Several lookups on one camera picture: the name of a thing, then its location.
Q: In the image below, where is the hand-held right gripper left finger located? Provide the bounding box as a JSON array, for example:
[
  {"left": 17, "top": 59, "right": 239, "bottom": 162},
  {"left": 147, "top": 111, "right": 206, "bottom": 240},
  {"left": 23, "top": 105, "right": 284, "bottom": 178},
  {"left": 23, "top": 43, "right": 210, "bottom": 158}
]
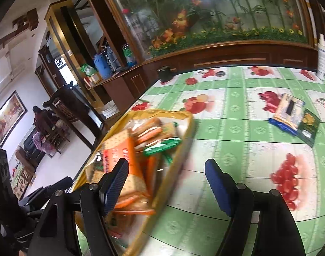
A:
[{"left": 28, "top": 158, "right": 130, "bottom": 256}]

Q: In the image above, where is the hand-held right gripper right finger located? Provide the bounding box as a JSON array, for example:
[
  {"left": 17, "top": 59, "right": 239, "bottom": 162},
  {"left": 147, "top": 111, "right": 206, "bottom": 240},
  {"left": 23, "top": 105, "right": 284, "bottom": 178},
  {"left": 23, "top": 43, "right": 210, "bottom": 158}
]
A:
[{"left": 205, "top": 159, "right": 307, "bottom": 256}]

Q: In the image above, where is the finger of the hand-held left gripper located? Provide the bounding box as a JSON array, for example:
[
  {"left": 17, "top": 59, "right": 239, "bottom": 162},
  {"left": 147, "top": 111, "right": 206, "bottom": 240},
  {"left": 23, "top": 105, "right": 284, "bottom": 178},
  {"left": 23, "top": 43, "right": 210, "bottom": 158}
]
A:
[{"left": 19, "top": 176, "right": 74, "bottom": 214}]

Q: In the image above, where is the large orange cracker packet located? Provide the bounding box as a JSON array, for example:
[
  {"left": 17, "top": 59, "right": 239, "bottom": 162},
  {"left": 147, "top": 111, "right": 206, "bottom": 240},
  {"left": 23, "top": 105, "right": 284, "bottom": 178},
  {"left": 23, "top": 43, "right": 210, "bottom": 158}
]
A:
[{"left": 101, "top": 132, "right": 149, "bottom": 200}]

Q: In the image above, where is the orange and green cracker packet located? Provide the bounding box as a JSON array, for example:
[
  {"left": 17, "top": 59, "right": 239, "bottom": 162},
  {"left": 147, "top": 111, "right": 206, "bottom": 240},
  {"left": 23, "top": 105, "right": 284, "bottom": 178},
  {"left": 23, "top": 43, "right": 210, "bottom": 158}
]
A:
[{"left": 105, "top": 195, "right": 155, "bottom": 235}]

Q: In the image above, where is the small orange snack packet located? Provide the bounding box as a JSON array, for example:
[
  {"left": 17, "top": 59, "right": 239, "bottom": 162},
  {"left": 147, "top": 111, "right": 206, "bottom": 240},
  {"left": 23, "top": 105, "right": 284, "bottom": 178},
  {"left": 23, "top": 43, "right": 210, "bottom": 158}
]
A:
[{"left": 144, "top": 155, "right": 159, "bottom": 195}]

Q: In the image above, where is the green-ended cracker packet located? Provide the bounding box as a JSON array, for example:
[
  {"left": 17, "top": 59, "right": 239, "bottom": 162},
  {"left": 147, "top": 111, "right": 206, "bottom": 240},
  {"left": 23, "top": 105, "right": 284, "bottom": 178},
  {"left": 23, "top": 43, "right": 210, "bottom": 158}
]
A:
[{"left": 143, "top": 137, "right": 182, "bottom": 156}]

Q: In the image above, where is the orange-label cracker packet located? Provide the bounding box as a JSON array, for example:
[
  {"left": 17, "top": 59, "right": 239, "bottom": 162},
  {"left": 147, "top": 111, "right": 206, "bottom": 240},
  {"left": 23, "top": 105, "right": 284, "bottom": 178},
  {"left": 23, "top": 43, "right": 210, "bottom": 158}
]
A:
[{"left": 129, "top": 117, "right": 164, "bottom": 146}]

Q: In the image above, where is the yellow-rimmed white tray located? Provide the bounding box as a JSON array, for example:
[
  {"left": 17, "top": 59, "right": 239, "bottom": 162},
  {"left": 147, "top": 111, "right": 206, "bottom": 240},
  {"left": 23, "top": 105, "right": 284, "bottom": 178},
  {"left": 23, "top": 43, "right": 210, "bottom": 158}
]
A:
[{"left": 72, "top": 109, "right": 195, "bottom": 256}]

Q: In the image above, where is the blue and white snack packet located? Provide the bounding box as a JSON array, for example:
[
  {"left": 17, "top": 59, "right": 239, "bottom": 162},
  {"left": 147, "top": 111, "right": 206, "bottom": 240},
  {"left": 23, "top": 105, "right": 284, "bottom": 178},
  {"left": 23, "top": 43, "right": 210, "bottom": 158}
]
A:
[{"left": 268, "top": 93, "right": 305, "bottom": 136}]

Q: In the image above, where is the dark green snack packet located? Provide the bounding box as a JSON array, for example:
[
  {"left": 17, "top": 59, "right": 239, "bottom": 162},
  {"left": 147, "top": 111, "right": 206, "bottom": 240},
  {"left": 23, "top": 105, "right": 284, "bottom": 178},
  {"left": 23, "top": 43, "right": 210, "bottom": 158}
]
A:
[{"left": 297, "top": 108, "right": 321, "bottom": 148}]

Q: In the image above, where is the low table with printed cloth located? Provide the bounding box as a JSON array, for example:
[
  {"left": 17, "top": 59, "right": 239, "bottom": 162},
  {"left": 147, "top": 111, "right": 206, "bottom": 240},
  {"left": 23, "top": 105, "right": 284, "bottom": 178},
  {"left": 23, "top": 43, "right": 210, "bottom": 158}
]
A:
[{"left": 9, "top": 163, "right": 36, "bottom": 200}]

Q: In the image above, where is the brown armchair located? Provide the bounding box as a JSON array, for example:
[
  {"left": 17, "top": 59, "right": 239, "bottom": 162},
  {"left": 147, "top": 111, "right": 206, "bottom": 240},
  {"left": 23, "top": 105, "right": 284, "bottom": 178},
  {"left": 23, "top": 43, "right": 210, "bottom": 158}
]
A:
[{"left": 15, "top": 147, "right": 36, "bottom": 176}]

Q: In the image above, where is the fruit-print green tablecloth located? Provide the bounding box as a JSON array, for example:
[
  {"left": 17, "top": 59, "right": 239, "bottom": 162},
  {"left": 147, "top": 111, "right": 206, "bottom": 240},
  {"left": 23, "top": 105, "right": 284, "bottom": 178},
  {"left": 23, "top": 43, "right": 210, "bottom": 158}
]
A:
[{"left": 72, "top": 65, "right": 325, "bottom": 256}]

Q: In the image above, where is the white bucket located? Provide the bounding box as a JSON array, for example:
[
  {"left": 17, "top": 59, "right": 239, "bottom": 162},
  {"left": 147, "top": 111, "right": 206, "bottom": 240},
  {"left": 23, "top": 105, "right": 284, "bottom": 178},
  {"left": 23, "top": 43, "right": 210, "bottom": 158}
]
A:
[{"left": 101, "top": 100, "right": 118, "bottom": 118}]

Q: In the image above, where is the dark wooden chair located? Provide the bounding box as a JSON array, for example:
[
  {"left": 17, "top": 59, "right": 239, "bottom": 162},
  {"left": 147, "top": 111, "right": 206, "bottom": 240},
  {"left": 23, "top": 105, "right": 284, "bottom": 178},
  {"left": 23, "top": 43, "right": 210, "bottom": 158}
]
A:
[{"left": 42, "top": 81, "right": 106, "bottom": 151}]

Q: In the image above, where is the wooden sideboard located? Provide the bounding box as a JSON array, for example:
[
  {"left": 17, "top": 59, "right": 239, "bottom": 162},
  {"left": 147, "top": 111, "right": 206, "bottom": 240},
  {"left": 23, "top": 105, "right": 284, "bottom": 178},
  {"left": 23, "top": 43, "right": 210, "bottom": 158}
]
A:
[{"left": 86, "top": 64, "right": 152, "bottom": 120}]

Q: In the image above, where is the small cardboard box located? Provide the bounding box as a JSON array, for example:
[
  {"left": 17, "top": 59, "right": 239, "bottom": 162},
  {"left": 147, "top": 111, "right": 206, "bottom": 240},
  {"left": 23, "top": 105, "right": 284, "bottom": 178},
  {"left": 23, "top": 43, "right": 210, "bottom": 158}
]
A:
[{"left": 84, "top": 73, "right": 103, "bottom": 84}]

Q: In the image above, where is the green snack bag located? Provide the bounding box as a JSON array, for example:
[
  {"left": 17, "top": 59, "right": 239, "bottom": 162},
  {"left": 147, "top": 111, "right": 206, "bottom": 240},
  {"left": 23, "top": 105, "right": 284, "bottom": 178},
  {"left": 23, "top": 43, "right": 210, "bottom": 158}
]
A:
[{"left": 80, "top": 63, "right": 97, "bottom": 77}]

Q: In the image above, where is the blue jug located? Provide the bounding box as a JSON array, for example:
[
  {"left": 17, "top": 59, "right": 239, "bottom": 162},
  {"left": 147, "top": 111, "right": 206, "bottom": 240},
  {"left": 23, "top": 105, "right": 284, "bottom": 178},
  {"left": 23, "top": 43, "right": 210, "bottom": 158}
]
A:
[{"left": 94, "top": 53, "right": 112, "bottom": 80}]

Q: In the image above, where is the black round container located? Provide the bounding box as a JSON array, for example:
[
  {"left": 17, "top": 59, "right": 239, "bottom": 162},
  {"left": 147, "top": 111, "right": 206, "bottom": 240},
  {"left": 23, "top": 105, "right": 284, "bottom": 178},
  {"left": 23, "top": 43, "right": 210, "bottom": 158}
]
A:
[{"left": 157, "top": 66, "right": 174, "bottom": 84}]

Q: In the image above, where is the clear bottle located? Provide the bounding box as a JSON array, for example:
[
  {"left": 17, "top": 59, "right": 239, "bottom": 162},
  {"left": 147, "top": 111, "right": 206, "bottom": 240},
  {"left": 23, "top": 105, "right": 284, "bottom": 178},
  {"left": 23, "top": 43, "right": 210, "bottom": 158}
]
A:
[{"left": 102, "top": 45, "right": 122, "bottom": 72}]

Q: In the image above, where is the green bottle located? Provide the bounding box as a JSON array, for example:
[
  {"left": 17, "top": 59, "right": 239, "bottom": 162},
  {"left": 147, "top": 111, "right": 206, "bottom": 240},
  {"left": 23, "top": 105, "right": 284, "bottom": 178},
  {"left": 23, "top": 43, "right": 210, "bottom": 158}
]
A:
[{"left": 122, "top": 43, "right": 138, "bottom": 68}]

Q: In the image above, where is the white bottle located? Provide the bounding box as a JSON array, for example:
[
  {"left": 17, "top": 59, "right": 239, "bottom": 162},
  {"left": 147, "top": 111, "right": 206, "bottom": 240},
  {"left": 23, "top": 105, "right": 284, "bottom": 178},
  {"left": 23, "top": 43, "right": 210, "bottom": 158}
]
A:
[{"left": 316, "top": 33, "right": 325, "bottom": 81}]

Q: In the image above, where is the yellow-framed glass cabinet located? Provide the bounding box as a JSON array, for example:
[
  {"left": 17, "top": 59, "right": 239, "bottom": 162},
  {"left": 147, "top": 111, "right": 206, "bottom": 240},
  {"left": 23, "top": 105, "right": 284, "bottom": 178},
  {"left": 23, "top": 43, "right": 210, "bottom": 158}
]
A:
[{"left": 44, "top": 0, "right": 104, "bottom": 104}]

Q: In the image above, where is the flower display glass cabinet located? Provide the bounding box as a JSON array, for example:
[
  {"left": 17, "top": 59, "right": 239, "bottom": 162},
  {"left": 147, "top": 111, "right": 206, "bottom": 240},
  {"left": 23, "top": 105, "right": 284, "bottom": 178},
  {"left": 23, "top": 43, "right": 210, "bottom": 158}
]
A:
[{"left": 78, "top": 0, "right": 323, "bottom": 91}]

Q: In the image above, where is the framed wall picture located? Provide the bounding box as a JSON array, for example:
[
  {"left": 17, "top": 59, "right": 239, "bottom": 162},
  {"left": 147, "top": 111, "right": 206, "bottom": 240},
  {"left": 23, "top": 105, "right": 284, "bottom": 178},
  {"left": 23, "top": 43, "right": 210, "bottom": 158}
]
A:
[{"left": 0, "top": 91, "right": 28, "bottom": 148}]

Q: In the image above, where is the brown wall shelf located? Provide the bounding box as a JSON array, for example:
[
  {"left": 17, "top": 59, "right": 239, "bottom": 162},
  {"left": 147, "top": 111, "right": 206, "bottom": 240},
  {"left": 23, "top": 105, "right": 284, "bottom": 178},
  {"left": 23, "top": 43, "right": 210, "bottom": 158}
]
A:
[{"left": 12, "top": 8, "right": 40, "bottom": 32}]

